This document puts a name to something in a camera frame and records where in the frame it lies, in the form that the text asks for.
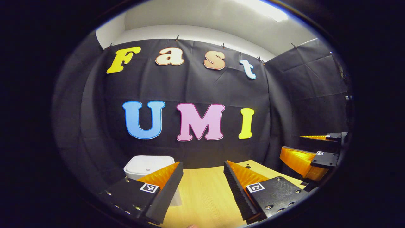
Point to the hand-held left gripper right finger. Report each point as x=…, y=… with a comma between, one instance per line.
x=237, y=193

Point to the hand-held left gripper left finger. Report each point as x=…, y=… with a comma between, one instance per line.
x=167, y=193

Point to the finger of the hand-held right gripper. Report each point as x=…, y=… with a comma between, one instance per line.
x=324, y=160
x=333, y=136

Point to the white desktop garbage bin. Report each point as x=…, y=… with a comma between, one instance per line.
x=145, y=166

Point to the wooden desktop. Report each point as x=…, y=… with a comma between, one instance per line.
x=205, y=196

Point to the black backdrop cloth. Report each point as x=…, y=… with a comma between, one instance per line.
x=190, y=88

